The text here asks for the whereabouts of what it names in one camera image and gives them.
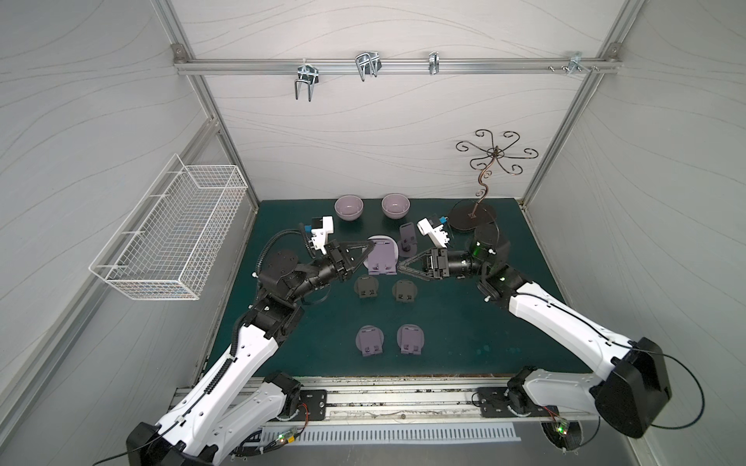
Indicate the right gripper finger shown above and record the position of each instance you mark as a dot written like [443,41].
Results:
[415,273]
[419,260]

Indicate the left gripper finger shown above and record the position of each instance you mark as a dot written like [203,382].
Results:
[351,265]
[357,248]

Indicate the right pink bowl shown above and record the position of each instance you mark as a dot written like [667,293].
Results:
[395,206]

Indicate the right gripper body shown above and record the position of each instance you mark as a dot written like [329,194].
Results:
[435,263]

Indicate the aluminium top rail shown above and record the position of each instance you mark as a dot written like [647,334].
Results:
[390,66]

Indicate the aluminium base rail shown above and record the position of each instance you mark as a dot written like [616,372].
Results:
[406,400]

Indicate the metal hook right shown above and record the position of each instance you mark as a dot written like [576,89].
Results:
[575,66]

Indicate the purple phone stand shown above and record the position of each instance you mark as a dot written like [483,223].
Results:
[370,340]
[384,257]
[408,241]
[410,339]

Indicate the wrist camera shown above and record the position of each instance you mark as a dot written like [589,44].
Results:
[434,228]
[317,232]

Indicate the metal double hook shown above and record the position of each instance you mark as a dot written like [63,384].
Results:
[368,64]
[307,76]

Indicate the white vent strip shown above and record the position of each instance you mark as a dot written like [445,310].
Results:
[408,434]

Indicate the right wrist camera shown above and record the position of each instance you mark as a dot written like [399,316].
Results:
[434,228]

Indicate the small metal hook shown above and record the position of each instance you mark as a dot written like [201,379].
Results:
[434,63]

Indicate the white wire basket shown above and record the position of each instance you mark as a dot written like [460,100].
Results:
[167,245]

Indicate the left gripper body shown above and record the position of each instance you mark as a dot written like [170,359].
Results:
[340,259]

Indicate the metal double hook middle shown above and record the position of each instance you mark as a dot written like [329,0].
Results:
[368,64]

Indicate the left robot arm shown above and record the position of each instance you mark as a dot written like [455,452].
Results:
[208,424]

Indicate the left pink bowl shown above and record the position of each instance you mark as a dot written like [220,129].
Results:
[349,207]

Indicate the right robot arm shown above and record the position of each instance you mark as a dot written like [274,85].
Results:
[627,385]

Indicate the green table mat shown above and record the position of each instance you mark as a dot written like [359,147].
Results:
[464,335]

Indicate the metal double hook left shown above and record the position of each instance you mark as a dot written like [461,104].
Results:
[307,76]

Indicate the brown metal jewelry stand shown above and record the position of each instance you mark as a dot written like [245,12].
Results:
[495,158]

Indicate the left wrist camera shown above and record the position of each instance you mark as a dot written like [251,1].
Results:
[317,232]

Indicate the pink bowl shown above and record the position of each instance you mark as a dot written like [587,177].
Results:
[395,206]
[349,207]

